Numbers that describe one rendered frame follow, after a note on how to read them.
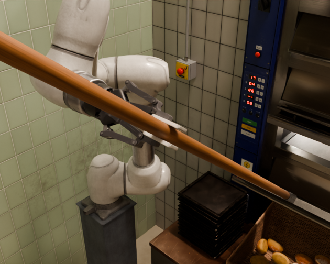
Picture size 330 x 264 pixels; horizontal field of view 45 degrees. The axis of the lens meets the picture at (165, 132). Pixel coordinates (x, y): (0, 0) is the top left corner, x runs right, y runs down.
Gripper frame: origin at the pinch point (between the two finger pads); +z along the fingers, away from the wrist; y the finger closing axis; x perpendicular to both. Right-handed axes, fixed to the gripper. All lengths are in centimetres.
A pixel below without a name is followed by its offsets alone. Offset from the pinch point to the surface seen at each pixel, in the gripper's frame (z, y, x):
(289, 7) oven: -35, -76, -97
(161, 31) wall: -114, -55, -116
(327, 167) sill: -2, -21, -144
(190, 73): -86, -39, -123
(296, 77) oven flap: -27, -53, -119
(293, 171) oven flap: -18, -13, -153
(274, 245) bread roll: -14, 28, -169
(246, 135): -46, -20, -141
